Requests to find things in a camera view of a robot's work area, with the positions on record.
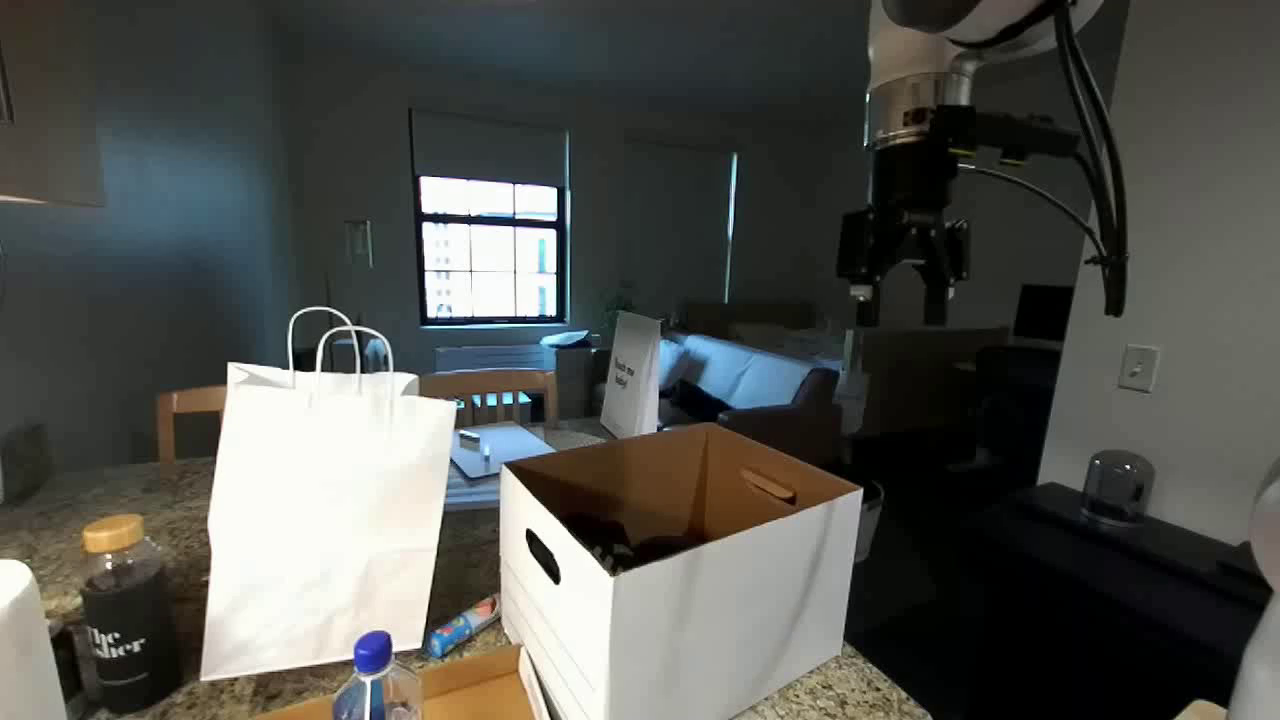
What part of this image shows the clear bottle with blue cap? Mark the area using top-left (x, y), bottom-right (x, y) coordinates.
top-left (327, 627), bottom-right (422, 720)

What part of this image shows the bright window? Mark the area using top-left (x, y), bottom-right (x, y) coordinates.
top-left (412, 170), bottom-right (569, 329)

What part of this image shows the white paper shopping bag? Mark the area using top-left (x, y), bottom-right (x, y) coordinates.
top-left (194, 301), bottom-right (458, 684)

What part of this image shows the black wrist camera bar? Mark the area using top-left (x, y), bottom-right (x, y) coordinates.
top-left (929, 102), bottom-right (1084, 166)

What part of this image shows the white wall switch plate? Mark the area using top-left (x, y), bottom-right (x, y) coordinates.
top-left (1115, 341), bottom-right (1165, 394)

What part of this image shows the flat brown cardboard tray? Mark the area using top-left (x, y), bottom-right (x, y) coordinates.
top-left (255, 644), bottom-right (537, 720)

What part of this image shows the dark low cabinet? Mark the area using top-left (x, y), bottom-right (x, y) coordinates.
top-left (852, 474), bottom-right (1271, 720)

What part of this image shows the grey roller blind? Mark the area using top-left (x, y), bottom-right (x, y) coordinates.
top-left (406, 106), bottom-right (575, 190)

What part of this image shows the white rounded object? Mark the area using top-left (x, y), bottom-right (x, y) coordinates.
top-left (0, 554), bottom-right (70, 720)

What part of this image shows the white paper stack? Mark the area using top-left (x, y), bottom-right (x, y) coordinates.
top-left (449, 419), bottom-right (555, 513)

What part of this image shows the dark monitor screen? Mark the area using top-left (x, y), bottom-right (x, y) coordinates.
top-left (1008, 280), bottom-right (1074, 348)

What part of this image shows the white cardboard storage box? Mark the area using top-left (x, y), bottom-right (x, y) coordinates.
top-left (497, 419), bottom-right (866, 720)

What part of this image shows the grey sofa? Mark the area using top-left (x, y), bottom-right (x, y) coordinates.
top-left (656, 324), bottom-right (846, 462)

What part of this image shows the clear glass jar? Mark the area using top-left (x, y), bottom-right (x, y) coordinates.
top-left (1081, 449), bottom-right (1154, 522)

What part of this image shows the blue and white carton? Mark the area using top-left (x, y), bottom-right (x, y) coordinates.
top-left (422, 590), bottom-right (505, 659)

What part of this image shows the thick black cable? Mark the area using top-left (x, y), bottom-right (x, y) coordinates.
top-left (1042, 0), bottom-right (1131, 321)

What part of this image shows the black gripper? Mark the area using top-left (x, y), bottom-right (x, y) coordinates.
top-left (837, 135), bottom-right (977, 331)

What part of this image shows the thin black cable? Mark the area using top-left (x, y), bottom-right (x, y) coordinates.
top-left (957, 154), bottom-right (1111, 263)

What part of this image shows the dark jar with cork lid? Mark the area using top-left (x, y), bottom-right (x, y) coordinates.
top-left (70, 513), bottom-right (183, 714)

